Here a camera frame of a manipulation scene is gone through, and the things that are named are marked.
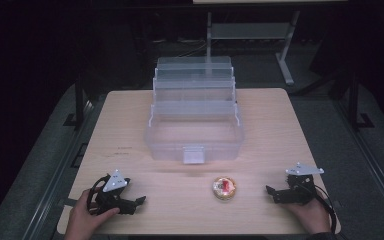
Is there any person's left hand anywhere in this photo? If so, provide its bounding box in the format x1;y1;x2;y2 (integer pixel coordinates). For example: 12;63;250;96
63;188;121;240

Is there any person's right hand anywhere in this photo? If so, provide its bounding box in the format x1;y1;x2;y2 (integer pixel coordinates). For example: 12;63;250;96
279;192;332;235

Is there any black metal frame post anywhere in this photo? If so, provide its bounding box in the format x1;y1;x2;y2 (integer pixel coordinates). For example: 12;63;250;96
346;71;375;130
63;74;88;128

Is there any grey metal stand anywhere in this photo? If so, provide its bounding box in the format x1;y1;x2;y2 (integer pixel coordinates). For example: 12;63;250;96
205;9;302;87

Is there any black cable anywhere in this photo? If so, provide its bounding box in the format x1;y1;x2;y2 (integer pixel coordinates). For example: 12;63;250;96
313;184;338;234
86;174;110;216

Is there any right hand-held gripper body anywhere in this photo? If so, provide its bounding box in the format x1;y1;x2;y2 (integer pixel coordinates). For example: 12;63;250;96
271;162;325;205

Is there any clear plastic tiered storage box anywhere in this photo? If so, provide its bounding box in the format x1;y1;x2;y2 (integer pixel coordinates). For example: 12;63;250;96
144;55;246;165

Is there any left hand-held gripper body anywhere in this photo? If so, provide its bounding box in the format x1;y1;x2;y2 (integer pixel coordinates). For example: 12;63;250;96
89;168;138;216

